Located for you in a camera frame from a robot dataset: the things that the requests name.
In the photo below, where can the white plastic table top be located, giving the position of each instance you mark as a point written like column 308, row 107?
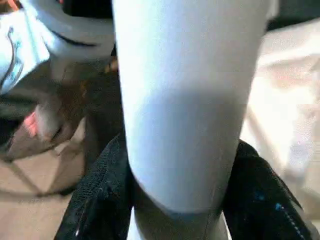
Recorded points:
column 287, row 100

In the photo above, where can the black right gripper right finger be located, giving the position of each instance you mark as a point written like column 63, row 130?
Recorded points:
column 262, row 200

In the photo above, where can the white plastic table leg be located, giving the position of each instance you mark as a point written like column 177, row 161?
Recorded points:
column 187, row 75

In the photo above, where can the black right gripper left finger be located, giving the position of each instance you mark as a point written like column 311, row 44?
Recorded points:
column 100, row 195

